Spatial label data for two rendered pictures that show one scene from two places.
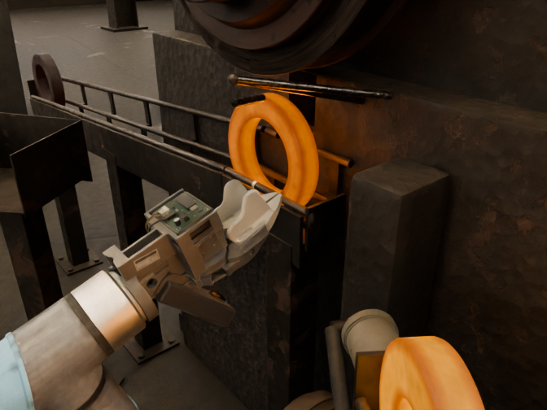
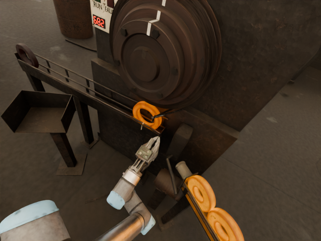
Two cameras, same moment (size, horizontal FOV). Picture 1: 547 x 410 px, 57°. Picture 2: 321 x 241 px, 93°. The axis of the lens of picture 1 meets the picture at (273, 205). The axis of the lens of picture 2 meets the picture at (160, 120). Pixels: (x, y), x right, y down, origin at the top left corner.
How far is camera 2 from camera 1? 0.49 m
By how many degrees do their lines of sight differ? 33
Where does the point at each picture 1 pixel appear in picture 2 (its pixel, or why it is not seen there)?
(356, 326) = (179, 166)
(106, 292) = (134, 177)
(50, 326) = (125, 189)
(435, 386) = (207, 191)
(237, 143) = (136, 111)
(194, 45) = (112, 72)
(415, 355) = (202, 185)
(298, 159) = (158, 122)
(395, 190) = (186, 137)
